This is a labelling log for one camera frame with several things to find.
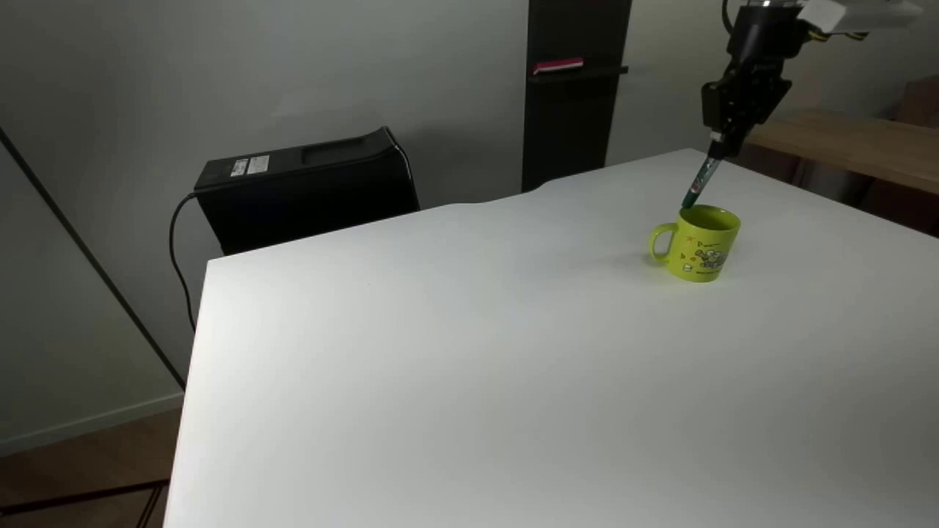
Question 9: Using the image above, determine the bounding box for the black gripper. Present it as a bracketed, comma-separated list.
[702, 4, 806, 161]

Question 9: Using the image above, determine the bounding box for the dark green marker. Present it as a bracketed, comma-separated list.
[680, 153, 721, 212]

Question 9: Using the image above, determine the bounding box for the green ceramic mug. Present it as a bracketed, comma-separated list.
[647, 205, 741, 282]

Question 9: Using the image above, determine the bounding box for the wooden side desk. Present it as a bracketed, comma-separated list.
[749, 108, 939, 193]

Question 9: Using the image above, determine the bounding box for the pink red book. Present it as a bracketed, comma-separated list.
[531, 55, 587, 76]

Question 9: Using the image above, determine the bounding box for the black computer tower case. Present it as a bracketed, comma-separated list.
[192, 127, 420, 256]

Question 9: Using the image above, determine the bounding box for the black power cable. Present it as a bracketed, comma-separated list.
[168, 190, 206, 335]

